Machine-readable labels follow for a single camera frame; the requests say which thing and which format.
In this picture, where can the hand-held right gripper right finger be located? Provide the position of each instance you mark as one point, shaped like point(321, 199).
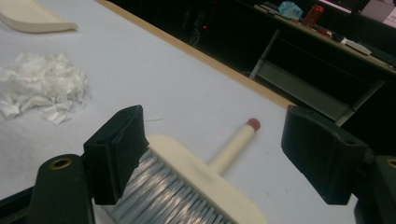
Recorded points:
point(327, 155)

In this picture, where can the white table sheet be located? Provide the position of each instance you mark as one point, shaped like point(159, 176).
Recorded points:
point(186, 87)

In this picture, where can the red can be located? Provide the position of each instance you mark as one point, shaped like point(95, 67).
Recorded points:
point(313, 15)

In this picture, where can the desk with white frame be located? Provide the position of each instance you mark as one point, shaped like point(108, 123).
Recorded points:
point(305, 90)

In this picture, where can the pile of white paper scraps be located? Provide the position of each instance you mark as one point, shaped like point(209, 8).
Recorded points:
point(40, 81)

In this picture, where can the light blue plastic bag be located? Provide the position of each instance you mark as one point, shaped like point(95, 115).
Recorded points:
point(290, 9)

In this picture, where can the monitor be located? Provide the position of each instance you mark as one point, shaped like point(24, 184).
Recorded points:
point(361, 6)

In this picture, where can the dark box with red light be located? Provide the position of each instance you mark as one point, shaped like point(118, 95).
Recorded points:
point(202, 25)

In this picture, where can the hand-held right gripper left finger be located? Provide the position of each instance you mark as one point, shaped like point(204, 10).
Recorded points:
point(116, 155)

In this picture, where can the cream plastic dustpan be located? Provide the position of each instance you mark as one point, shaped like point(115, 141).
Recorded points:
point(31, 18)

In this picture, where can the wooden table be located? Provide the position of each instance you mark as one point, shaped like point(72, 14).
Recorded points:
point(218, 67)

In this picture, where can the cream hand brush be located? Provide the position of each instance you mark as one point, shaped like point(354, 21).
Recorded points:
point(193, 174)

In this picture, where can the flat white device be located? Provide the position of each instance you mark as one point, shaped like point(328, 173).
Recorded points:
point(358, 47)

